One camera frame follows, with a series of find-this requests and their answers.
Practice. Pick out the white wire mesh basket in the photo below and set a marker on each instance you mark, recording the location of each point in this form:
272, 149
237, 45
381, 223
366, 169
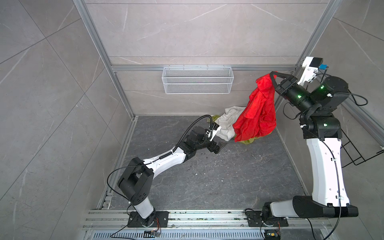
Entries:
197, 80

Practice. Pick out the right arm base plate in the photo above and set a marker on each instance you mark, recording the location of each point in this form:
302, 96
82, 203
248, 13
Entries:
262, 219

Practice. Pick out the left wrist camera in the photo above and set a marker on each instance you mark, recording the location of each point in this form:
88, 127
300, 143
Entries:
212, 131

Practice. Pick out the white cloth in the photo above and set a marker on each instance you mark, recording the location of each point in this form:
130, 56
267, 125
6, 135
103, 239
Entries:
226, 122

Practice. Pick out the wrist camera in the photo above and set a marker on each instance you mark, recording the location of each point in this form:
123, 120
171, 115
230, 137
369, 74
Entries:
212, 131
311, 67

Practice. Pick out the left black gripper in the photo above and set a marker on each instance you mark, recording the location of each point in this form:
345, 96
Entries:
219, 146

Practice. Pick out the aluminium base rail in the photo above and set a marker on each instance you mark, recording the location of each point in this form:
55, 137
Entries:
198, 225

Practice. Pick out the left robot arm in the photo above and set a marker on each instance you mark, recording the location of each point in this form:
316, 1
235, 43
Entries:
136, 181

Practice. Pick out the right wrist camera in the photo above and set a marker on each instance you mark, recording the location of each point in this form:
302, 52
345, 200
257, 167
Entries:
311, 67

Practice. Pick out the black wire hook rack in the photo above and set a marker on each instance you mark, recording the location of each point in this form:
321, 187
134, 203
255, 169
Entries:
355, 157

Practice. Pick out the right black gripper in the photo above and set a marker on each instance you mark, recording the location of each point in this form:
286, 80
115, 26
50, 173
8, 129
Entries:
282, 88

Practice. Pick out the green cloth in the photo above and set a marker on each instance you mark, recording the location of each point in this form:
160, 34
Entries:
270, 126

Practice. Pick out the red cloth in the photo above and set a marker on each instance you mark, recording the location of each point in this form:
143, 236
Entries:
260, 108

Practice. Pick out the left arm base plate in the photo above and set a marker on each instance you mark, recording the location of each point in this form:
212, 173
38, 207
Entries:
157, 218

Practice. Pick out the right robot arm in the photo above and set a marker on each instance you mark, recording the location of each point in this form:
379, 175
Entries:
322, 133

